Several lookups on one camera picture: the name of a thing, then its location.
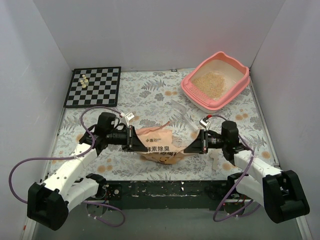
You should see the clear plastic scoop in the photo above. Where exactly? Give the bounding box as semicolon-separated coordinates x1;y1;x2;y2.
170;100;199;131

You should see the black white chessboard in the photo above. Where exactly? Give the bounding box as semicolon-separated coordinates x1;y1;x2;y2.
63;66;122;109

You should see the pink litter box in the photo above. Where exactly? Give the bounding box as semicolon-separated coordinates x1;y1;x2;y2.
180;51;250;114

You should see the floral table mat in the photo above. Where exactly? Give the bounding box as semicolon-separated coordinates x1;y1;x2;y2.
47;71;279;181

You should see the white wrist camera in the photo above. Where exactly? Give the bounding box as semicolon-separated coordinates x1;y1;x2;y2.
199;114;213;131
120;112;135;127

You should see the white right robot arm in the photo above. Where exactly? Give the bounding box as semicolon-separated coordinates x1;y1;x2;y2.
183;120;310;224

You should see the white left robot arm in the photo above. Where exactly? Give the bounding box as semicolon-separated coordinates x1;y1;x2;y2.
27;112;148;231

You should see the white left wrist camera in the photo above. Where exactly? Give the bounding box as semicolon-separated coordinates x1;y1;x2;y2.
120;112;135;127

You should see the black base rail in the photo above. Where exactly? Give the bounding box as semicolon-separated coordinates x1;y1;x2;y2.
87;180;231;210

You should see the pink litter bag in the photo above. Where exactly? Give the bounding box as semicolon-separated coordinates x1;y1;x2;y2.
135;121;186;165

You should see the beige bag clip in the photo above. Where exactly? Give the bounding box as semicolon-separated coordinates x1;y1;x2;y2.
209;150;219;171

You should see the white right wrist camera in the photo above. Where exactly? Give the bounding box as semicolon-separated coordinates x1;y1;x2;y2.
199;114;213;131

